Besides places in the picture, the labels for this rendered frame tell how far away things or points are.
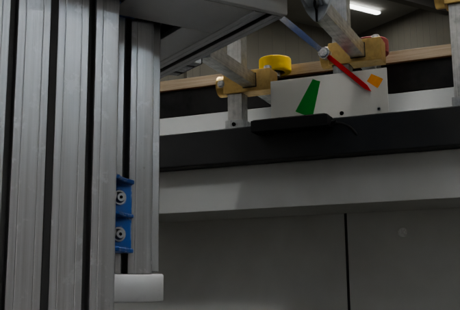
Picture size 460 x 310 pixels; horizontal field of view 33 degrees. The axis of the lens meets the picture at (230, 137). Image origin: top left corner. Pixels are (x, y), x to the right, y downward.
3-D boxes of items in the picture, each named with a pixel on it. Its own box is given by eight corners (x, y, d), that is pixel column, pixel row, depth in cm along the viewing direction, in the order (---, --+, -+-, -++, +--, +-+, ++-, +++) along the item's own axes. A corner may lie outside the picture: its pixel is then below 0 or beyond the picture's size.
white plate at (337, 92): (388, 113, 160) (386, 66, 162) (270, 124, 170) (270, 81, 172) (389, 113, 160) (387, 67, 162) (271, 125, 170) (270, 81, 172)
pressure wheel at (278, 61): (298, 100, 188) (296, 55, 190) (268, 96, 184) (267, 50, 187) (282, 107, 195) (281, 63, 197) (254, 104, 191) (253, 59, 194)
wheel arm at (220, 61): (211, 61, 151) (211, 40, 152) (196, 63, 153) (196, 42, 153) (285, 107, 190) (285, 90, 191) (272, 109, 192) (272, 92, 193)
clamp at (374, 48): (380, 58, 163) (380, 35, 164) (319, 66, 168) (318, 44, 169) (387, 65, 168) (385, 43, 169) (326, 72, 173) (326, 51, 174)
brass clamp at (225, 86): (269, 87, 171) (269, 66, 172) (213, 94, 176) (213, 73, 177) (278, 94, 177) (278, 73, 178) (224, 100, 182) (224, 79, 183)
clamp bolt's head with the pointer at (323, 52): (373, 85, 160) (322, 44, 167) (365, 94, 161) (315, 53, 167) (375, 87, 162) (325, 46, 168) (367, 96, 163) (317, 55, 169)
